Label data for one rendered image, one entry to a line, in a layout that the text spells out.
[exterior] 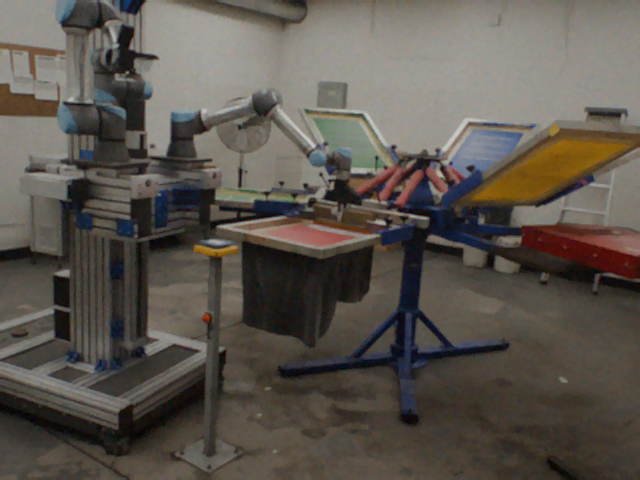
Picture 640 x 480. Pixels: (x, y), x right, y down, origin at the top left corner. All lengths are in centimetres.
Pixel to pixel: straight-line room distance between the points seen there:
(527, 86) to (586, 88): 59
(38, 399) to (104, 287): 58
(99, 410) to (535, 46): 563
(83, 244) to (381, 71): 531
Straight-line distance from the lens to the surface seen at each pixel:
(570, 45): 697
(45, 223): 323
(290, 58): 856
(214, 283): 259
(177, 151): 310
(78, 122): 267
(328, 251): 248
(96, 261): 310
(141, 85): 250
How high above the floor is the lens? 152
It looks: 12 degrees down
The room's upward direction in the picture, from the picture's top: 4 degrees clockwise
